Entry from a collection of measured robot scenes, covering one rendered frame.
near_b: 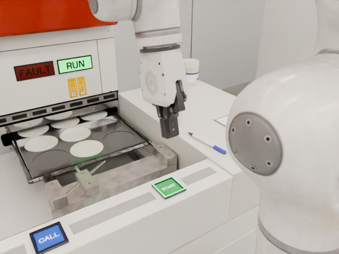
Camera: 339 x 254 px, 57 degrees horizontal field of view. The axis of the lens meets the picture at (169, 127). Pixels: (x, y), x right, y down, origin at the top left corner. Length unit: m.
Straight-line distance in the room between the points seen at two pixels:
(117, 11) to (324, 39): 0.30
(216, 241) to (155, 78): 0.47
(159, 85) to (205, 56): 2.87
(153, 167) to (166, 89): 0.41
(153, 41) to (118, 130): 0.57
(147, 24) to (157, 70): 0.08
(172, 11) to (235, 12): 3.05
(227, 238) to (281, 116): 0.64
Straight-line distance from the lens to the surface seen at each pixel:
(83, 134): 1.08
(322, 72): 0.33
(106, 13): 0.53
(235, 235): 0.92
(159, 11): 0.55
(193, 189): 0.71
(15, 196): 1.01
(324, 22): 0.41
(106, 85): 1.19
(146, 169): 0.91
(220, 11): 3.45
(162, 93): 0.56
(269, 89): 0.30
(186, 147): 0.88
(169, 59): 0.55
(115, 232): 0.63
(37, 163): 0.97
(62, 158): 0.97
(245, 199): 0.85
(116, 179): 0.88
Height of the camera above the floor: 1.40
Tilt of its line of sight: 28 degrees down
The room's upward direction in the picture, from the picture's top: straight up
